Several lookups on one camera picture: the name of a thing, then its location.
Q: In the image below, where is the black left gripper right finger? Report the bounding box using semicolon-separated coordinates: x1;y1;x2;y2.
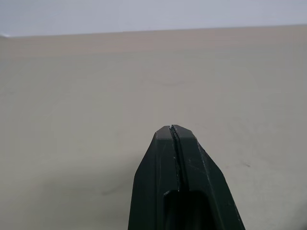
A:
171;124;246;230

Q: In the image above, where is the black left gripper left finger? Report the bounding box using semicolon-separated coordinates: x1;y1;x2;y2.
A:
127;125;180;230

